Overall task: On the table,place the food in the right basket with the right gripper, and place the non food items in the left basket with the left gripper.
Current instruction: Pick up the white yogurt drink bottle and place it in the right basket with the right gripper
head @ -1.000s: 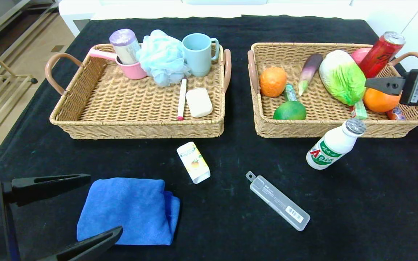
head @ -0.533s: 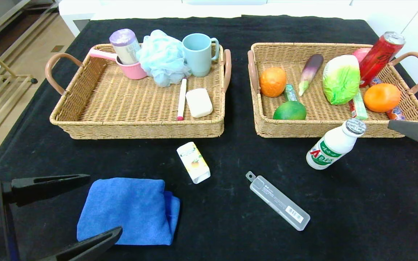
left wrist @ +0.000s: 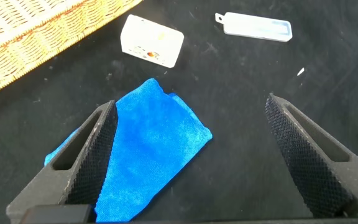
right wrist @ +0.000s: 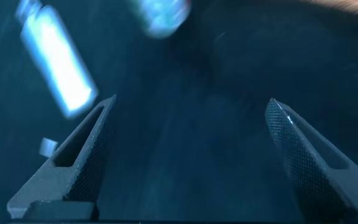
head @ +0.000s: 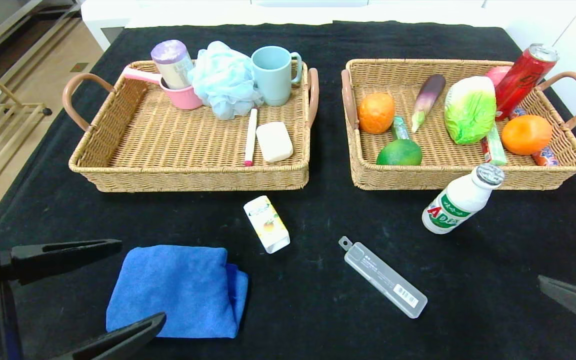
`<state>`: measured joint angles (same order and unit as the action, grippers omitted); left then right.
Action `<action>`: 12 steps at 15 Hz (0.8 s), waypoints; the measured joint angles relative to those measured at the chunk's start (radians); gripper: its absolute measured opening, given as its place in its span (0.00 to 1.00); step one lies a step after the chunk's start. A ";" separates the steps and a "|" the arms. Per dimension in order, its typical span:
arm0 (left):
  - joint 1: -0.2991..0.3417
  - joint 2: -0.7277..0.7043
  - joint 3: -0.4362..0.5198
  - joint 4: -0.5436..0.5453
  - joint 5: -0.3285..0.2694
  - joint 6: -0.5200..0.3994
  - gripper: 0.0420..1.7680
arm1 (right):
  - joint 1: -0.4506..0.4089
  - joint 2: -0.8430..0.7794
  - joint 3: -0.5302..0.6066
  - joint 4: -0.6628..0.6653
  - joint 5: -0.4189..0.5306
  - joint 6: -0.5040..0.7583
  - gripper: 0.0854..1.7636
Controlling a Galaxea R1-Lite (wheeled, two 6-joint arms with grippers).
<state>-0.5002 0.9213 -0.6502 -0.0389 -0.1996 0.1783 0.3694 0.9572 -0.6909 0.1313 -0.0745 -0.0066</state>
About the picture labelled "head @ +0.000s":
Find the blue towel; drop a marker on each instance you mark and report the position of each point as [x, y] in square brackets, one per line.
[183, 285]

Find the white AD milk bottle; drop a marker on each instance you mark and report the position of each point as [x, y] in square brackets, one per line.
[455, 202]

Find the small white yellow box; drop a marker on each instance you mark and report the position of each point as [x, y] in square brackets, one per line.
[266, 225]

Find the green white cabbage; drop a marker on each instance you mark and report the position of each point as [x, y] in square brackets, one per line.
[470, 112]

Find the smooth orange fruit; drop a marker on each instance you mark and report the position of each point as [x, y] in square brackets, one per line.
[525, 135]

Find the red green candy box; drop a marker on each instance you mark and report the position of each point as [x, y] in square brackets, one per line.
[496, 152]

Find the red soda can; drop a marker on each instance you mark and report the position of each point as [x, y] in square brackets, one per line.
[520, 82]

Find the clear plastic toothbrush case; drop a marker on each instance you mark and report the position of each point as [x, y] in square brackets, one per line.
[383, 280]

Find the gold metal wheeled rack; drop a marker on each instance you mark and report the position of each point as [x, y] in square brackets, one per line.
[23, 104]

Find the pink peach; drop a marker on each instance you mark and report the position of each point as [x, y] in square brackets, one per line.
[497, 75]

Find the pink plastic scoop cup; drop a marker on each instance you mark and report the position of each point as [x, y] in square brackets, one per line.
[184, 99]

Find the white pink marker pen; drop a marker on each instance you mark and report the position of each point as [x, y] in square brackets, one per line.
[251, 136]

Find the green round fruit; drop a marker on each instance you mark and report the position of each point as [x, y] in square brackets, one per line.
[399, 153]

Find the brown floor plate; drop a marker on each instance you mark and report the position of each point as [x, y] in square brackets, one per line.
[80, 67]

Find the purple eggplant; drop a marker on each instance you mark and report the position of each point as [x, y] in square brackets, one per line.
[430, 95]

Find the black table cloth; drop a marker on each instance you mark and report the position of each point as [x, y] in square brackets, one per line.
[318, 220]

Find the white soap bar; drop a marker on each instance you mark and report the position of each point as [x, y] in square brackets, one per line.
[274, 142]

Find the small green gum pack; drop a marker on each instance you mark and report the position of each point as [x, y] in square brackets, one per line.
[399, 128]

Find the purple lidded cylinder container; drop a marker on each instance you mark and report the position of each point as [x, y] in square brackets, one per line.
[172, 61]

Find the light blue bath loofah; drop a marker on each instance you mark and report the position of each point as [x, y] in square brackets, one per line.
[224, 79]

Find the bumpy orange fruit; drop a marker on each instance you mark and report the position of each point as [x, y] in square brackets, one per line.
[375, 114]

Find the teal plastic mug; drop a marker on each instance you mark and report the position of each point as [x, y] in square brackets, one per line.
[273, 79]

